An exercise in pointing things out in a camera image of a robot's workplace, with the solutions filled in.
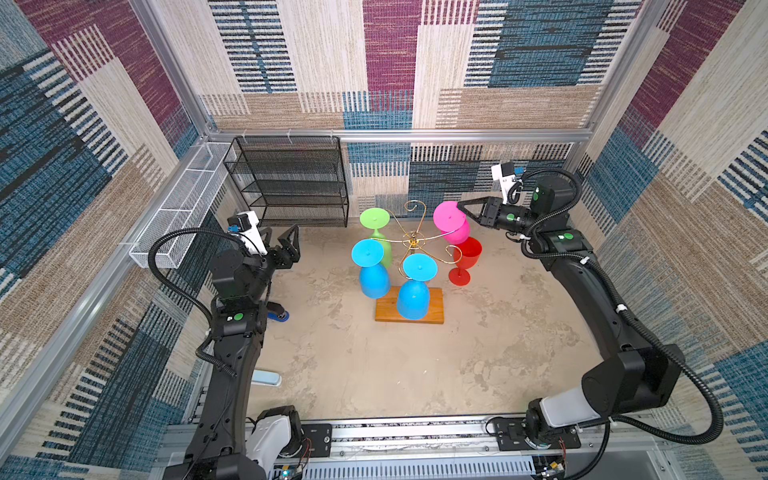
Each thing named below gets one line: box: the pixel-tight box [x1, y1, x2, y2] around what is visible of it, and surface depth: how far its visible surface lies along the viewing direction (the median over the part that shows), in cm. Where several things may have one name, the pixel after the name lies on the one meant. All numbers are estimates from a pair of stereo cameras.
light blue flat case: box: [251, 369, 282, 387], surface depth 81 cm
